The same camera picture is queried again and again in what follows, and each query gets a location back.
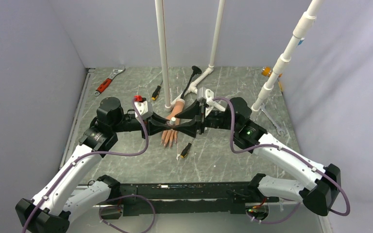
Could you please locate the orange yellow tool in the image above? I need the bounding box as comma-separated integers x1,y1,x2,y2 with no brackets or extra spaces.
261,67,283,92

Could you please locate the mannequin practice hand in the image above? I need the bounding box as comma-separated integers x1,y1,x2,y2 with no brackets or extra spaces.
161,99,185,148

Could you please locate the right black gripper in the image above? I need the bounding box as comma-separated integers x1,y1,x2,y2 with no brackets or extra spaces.
173,99,239,137

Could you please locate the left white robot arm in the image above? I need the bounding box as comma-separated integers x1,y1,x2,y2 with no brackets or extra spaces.
16,96,176,233

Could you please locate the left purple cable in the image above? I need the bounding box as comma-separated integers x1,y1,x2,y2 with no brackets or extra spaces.
20,98,156,233

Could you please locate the silver combination wrench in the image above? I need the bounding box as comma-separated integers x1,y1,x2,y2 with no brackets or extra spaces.
260,103,285,136

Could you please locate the black yellow screwdriver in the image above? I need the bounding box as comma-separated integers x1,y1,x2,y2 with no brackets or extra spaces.
151,80,163,101
176,138,195,160

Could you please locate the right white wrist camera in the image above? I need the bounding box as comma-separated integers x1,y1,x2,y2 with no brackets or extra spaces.
197,87,215,117

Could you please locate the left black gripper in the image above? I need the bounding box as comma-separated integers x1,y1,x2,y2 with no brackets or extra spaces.
112,110,170,139

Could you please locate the red adjustable wrench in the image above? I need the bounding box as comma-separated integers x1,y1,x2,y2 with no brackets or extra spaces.
94,66,126,96

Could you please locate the white PVC pipe frame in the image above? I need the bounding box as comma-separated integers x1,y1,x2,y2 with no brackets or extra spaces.
154,0,225,112

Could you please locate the white angled PVC pole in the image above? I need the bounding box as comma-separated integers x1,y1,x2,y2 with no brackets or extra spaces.
251,0,323,112

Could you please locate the black yellow screwdriver near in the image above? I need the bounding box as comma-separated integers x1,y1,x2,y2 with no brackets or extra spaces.
176,138,195,160

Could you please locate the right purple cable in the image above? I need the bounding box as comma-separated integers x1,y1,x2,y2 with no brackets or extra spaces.
212,96,351,225

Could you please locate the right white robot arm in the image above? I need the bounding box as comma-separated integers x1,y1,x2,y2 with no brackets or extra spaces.
175,97,351,216

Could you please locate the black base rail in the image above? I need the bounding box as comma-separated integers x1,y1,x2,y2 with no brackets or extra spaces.
86,175,280,216

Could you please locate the black yellow screwdriver far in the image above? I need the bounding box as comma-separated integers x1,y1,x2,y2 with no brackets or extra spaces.
151,80,163,101

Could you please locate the black suction mount stalk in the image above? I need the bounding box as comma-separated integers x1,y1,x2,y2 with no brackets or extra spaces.
180,66,202,100

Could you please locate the purple cable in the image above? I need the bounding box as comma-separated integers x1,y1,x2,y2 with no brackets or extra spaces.
20,98,156,233
212,96,351,225

